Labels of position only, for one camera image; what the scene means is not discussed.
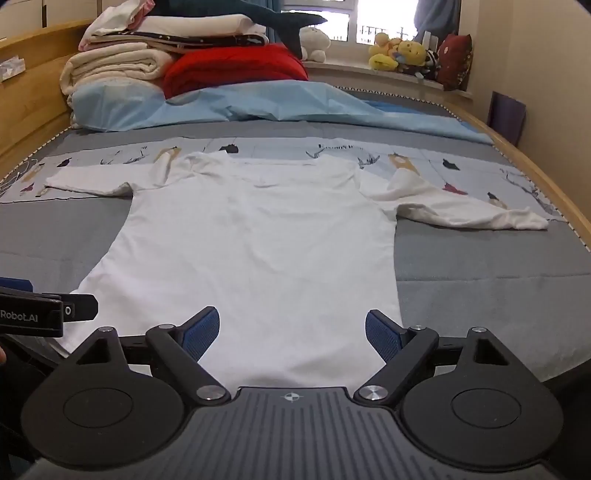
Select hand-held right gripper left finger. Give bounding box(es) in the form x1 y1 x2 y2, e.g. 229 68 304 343
69 305 232 407

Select yellow round plush toy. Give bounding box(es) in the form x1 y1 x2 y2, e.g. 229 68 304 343
398 41 428 68

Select red bag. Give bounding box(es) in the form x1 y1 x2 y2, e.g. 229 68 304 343
436 33 474 92

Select cream folded blanket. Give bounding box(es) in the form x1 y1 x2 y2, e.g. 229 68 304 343
60 42 176 109

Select white window sill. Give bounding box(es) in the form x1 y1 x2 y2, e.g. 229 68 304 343
305 60 474 100

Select clear plastic packet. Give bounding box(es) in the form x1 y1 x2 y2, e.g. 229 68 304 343
0 55 25 82

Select white plush toy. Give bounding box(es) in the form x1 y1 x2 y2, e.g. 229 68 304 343
299 27 332 63

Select white pink folded cloth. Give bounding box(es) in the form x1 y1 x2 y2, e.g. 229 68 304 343
78 0 158 51

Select yellow pink plush toy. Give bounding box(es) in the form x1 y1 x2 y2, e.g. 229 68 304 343
368 32 403 71

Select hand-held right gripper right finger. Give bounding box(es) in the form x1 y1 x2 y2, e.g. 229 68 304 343
353 310 543 407

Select wooden wardrobe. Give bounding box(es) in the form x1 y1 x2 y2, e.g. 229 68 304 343
0 0 100 35

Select grey printed bed sheet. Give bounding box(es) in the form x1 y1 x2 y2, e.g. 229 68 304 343
0 83 591 386

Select window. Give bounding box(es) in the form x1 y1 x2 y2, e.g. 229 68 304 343
295 0 419 45

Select purple box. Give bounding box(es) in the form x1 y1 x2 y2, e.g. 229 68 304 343
487 91 527 147

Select light blue duvet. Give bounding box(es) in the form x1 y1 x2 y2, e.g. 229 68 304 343
69 79 495 146

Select dark patterned folded cloth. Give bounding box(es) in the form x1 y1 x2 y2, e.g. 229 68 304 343
139 31 269 54

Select red folded blanket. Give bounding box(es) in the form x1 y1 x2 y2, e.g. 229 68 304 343
163 44 309 99

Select white t-shirt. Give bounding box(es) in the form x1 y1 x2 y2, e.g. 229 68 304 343
45 151 550 393

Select blue curtain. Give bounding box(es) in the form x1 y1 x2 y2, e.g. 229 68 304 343
413 0 460 40

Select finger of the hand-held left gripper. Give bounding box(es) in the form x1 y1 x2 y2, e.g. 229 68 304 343
62 295 99 322

